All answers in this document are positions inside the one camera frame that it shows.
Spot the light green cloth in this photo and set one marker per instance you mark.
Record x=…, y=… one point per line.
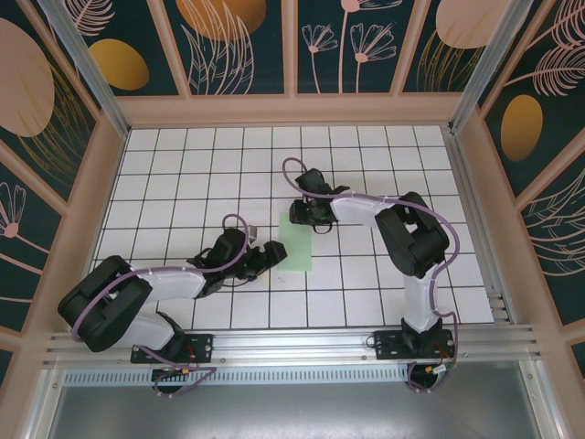
x=297, y=251

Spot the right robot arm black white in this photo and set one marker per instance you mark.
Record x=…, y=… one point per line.
x=411, y=247

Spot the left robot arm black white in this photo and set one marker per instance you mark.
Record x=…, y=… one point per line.
x=105, y=297

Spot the grey metal sheet panel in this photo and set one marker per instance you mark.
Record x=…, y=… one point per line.
x=297, y=411

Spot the aluminium mounting rail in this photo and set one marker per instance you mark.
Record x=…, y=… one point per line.
x=297, y=343

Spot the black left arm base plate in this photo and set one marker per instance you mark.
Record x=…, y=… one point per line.
x=201, y=348

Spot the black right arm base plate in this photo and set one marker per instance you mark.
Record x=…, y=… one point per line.
x=388, y=345

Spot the aluminium side rail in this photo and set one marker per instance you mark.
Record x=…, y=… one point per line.
x=465, y=183

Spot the aluminium corner post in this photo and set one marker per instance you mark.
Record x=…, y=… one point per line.
x=486, y=64
x=94, y=78

